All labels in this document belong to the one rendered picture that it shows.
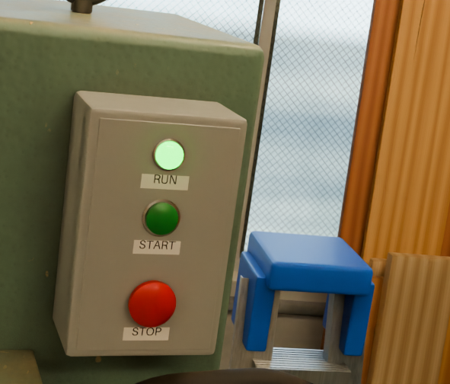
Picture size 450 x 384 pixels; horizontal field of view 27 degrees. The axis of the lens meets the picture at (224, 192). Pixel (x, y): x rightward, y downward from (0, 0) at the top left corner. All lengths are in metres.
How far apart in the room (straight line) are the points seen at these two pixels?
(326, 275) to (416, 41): 0.75
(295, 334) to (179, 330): 1.65
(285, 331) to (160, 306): 1.66
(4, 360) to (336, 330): 0.90
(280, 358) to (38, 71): 0.94
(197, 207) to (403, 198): 1.47
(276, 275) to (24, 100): 0.81
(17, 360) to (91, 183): 0.14
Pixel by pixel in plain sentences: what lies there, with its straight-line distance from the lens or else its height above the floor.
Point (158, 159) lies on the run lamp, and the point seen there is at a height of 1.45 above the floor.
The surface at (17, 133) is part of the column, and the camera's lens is 0.62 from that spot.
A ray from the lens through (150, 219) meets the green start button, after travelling 0.57.
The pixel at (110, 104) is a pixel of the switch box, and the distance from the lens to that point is 0.57.
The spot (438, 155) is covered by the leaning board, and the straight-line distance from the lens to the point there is 2.05.
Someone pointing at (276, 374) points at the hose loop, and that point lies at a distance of 0.68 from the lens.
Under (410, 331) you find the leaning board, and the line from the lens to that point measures 1.99.
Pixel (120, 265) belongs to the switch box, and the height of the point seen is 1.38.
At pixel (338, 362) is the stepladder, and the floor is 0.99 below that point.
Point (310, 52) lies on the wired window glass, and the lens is 2.16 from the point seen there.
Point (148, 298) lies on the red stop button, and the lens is 0.59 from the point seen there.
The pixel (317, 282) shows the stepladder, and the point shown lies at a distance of 1.39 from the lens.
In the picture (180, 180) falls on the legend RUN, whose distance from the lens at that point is 0.58.
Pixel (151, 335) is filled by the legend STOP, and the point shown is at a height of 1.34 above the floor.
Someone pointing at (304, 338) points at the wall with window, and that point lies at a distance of 2.27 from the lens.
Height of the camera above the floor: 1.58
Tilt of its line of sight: 14 degrees down
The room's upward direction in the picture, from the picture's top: 8 degrees clockwise
